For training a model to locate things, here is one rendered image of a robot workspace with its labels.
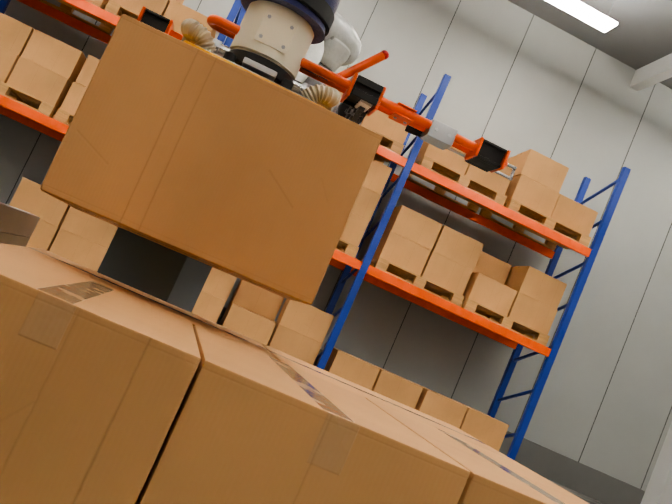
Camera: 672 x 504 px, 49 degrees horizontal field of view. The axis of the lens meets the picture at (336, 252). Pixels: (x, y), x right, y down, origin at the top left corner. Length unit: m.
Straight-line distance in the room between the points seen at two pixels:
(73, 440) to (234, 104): 0.85
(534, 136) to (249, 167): 10.03
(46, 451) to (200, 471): 0.19
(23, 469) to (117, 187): 0.73
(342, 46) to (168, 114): 1.14
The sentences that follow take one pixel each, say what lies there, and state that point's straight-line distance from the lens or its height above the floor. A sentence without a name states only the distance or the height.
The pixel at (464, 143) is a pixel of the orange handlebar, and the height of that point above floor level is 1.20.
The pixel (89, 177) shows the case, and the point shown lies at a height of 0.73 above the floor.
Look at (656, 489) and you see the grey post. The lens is 4.30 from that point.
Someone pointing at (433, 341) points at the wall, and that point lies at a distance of 10.74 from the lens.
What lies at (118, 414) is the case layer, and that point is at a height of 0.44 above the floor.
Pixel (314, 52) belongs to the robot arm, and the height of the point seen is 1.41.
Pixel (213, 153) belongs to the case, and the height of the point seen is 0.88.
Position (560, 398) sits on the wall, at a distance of 11.59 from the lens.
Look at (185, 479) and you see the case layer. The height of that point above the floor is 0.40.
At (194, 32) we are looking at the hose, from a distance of 1.71.
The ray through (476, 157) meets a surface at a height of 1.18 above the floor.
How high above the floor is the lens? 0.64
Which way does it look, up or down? 6 degrees up
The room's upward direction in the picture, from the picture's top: 24 degrees clockwise
